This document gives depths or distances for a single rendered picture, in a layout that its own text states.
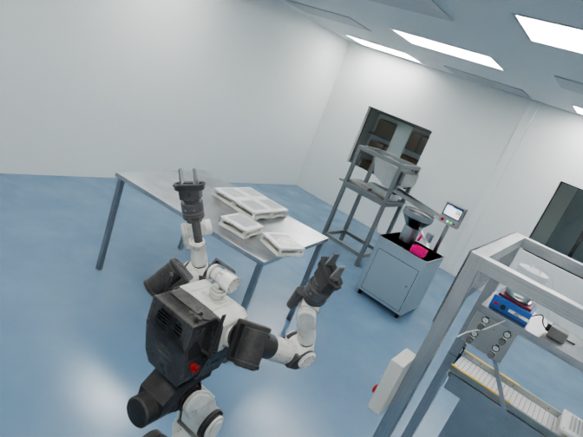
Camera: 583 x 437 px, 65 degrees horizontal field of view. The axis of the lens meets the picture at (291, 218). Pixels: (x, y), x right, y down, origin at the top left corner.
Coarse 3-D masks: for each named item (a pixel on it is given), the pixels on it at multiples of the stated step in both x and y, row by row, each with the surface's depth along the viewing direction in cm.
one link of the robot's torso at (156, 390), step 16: (144, 384) 165; (160, 384) 164; (192, 384) 169; (128, 400) 162; (144, 400) 159; (160, 400) 161; (176, 400) 165; (128, 416) 162; (144, 416) 158; (160, 416) 162
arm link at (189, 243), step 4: (184, 224) 184; (184, 228) 183; (184, 232) 182; (184, 236) 183; (184, 240) 185; (188, 240) 186; (192, 240) 192; (204, 240) 193; (184, 244) 187; (188, 244) 187; (192, 244) 189; (196, 244) 191; (200, 244) 191; (204, 244) 192; (188, 248) 189; (192, 248) 189; (196, 248) 190; (200, 248) 191
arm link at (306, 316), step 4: (300, 308) 157; (304, 308) 156; (308, 308) 156; (300, 312) 156; (304, 312) 155; (308, 312) 155; (312, 312) 155; (300, 316) 156; (304, 316) 156; (308, 316) 156; (312, 316) 156; (300, 320) 158; (304, 320) 158; (308, 320) 157; (312, 320) 157; (300, 324) 159; (304, 324) 159; (308, 324) 159; (312, 324) 159; (300, 328) 161; (304, 328) 161; (308, 328) 160; (312, 328) 160
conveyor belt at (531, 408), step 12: (468, 372) 261; (480, 372) 266; (492, 384) 258; (504, 384) 263; (504, 396) 250; (516, 396) 255; (528, 408) 248; (540, 408) 252; (540, 420) 241; (552, 420) 245; (540, 432) 232
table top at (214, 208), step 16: (128, 176) 364; (144, 176) 377; (160, 176) 392; (176, 176) 408; (192, 176) 424; (208, 176) 443; (144, 192) 350; (160, 192) 356; (176, 192) 368; (208, 192) 397; (176, 208) 338; (208, 208) 362; (224, 208) 375; (272, 224) 382; (288, 224) 397; (224, 240) 319; (240, 240) 325; (256, 240) 336; (304, 240) 372; (320, 240) 387; (256, 256) 310; (272, 256) 320; (288, 256) 338
